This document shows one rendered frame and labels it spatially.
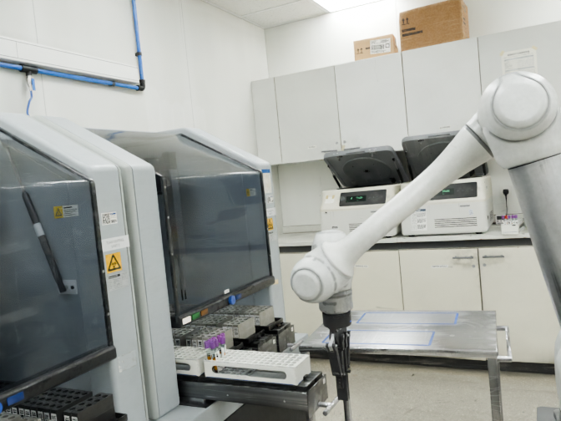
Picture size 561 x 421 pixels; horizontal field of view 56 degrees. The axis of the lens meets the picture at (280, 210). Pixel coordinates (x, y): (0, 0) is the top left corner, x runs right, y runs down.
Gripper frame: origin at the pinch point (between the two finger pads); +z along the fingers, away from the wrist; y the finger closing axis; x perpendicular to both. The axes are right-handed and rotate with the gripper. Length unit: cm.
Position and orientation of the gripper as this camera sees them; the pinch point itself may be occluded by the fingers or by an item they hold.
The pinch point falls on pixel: (342, 386)
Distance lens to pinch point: 148.5
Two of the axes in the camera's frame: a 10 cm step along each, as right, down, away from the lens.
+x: 8.9, -0.5, -4.5
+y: -4.5, 0.9, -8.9
